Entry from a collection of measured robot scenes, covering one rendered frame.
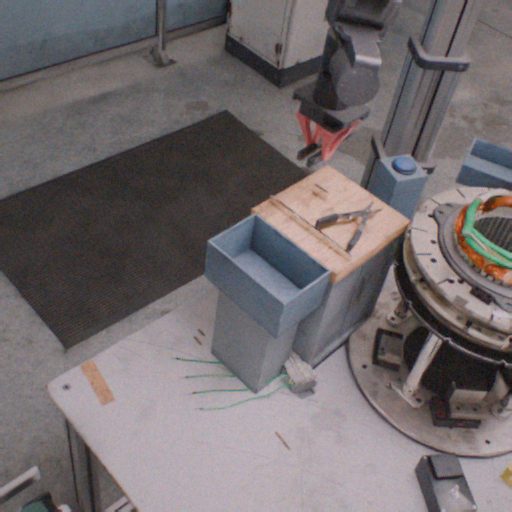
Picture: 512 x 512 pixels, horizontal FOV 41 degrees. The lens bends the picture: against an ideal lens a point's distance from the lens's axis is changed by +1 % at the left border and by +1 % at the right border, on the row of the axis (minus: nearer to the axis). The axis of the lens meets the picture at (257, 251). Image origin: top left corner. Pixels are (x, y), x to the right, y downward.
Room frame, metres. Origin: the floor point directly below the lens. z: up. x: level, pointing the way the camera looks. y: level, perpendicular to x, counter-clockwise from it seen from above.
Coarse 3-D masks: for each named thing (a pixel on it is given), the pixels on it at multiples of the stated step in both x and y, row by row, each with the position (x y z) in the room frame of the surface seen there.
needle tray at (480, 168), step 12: (480, 144) 1.17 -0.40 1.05; (492, 144) 1.16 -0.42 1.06; (468, 156) 1.16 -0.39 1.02; (480, 156) 1.17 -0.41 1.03; (492, 156) 1.16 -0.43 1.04; (504, 156) 1.15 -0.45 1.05; (468, 168) 1.07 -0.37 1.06; (480, 168) 1.13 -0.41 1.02; (492, 168) 1.14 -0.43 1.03; (504, 168) 1.14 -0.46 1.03; (456, 180) 1.07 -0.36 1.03; (468, 180) 1.07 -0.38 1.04; (480, 180) 1.06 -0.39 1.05; (492, 180) 1.05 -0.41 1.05; (504, 180) 1.05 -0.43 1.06
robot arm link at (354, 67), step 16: (336, 0) 0.86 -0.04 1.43; (336, 16) 0.85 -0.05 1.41; (352, 32) 0.84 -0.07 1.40; (368, 32) 0.85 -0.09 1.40; (384, 32) 0.87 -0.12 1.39; (352, 48) 0.80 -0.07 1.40; (368, 48) 0.81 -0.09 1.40; (336, 64) 0.80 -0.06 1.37; (352, 64) 0.78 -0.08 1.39; (368, 64) 0.78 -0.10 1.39; (336, 80) 0.78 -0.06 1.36; (352, 80) 0.78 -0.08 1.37; (368, 80) 0.78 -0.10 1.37; (352, 96) 0.78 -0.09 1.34; (368, 96) 0.78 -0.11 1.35
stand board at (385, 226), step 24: (288, 192) 0.90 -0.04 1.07; (336, 192) 0.92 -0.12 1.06; (360, 192) 0.94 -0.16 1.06; (264, 216) 0.83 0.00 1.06; (312, 216) 0.85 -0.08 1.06; (384, 216) 0.88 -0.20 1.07; (312, 240) 0.79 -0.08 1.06; (336, 240) 0.80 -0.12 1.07; (360, 240) 0.81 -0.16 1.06; (384, 240) 0.82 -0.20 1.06; (336, 264) 0.75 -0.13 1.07; (360, 264) 0.78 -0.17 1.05
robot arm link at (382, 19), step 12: (348, 0) 0.84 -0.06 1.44; (360, 0) 0.85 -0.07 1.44; (372, 0) 0.85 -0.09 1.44; (384, 0) 0.86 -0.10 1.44; (396, 0) 0.85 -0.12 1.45; (348, 12) 0.85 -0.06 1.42; (360, 12) 0.85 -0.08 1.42; (372, 12) 0.85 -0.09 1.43; (384, 12) 0.85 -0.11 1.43; (384, 24) 0.86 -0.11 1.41
